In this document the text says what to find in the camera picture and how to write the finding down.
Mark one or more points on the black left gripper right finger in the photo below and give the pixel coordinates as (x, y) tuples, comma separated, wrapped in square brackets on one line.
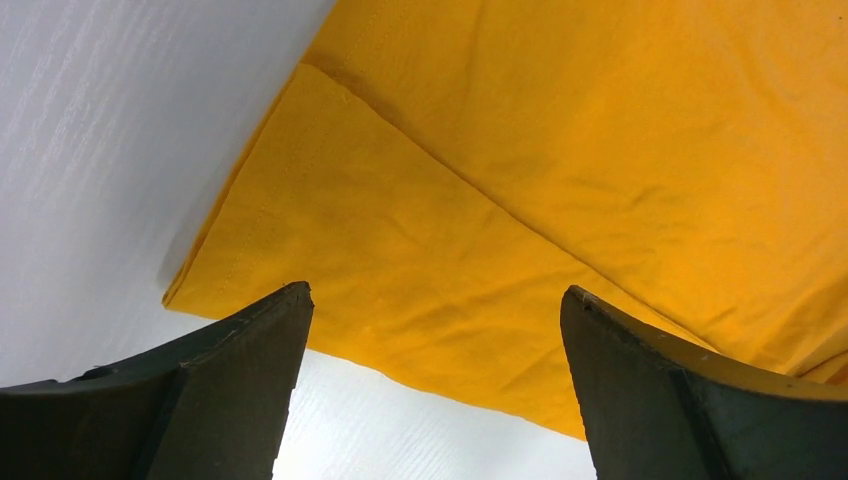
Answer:
[(656, 406)]

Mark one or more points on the yellow t shirt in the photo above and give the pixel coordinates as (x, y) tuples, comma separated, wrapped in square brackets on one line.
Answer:
[(440, 172)]

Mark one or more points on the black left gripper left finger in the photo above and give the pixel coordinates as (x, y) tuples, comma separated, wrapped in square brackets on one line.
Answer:
[(211, 404)]

